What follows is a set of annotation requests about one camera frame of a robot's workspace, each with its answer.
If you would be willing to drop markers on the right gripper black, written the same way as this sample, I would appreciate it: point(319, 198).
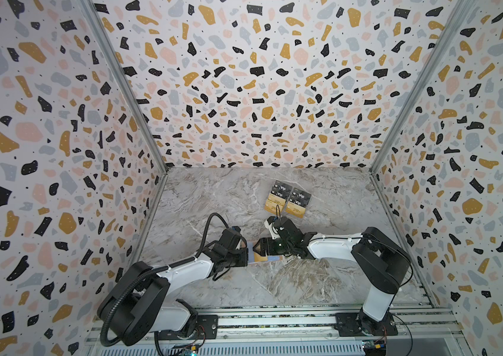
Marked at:
point(267, 244)

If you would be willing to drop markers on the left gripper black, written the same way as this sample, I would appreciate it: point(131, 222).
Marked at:
point(245, 261)

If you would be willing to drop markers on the pink leather card holder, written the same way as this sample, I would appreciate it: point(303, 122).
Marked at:
point(271, 258)

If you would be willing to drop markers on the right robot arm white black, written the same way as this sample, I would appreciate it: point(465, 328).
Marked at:
point(384, 263)

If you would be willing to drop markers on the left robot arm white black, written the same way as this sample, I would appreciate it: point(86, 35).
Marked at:
point(140, 303)

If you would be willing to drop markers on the clear acrylic card tray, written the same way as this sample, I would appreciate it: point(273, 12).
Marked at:
point(294, 210)

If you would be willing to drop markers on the black card top left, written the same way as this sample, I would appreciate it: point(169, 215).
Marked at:
point(281, 190)

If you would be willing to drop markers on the black card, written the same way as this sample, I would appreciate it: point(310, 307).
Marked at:
point(281, 190)
point(300, 198)

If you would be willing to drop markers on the black card top right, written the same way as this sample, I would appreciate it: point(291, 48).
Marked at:
point(300, 198)

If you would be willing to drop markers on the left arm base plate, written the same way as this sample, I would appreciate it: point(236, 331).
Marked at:
point(199, 327)

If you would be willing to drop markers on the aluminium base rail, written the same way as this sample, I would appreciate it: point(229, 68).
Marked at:
point(415, 329)

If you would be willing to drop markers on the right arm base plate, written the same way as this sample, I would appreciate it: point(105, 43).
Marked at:
point(359, 324)

